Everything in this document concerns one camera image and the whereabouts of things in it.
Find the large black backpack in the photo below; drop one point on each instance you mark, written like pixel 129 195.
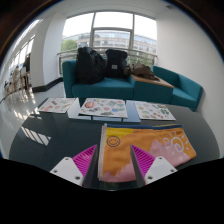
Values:
pixel 89 66

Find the sticker sheet with red stickers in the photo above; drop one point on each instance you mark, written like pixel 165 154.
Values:
pixel 56 105

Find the teal wood-topped side table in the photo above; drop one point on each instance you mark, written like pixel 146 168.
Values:
pixel 151 89

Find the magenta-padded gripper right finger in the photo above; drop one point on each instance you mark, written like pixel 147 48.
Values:
pixel 160 168

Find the person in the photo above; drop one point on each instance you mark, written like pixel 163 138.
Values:
pixel 15 75
pixel 27 63

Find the sticker sheet with green stickers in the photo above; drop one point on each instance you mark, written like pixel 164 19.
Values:
pixel 154 111

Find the small black backpack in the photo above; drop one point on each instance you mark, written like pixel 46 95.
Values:
pixel 116 63

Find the teal armchair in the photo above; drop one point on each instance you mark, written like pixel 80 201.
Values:
pixel 185 91

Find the large colourful sticker sheet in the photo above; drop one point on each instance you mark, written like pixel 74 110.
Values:
pixel 104 107

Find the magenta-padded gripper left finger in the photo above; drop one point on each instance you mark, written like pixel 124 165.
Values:
pixel 68 170

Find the orange yellow printed towel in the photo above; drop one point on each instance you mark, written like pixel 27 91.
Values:
pixel 143 146

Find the metal window railing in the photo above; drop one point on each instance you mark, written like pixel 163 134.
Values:
pixel 68 52

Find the teal two-seat sofa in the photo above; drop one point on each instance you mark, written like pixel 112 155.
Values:
pixel 103 89

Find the brown jacket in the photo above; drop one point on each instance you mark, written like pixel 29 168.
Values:
pixel 141 70

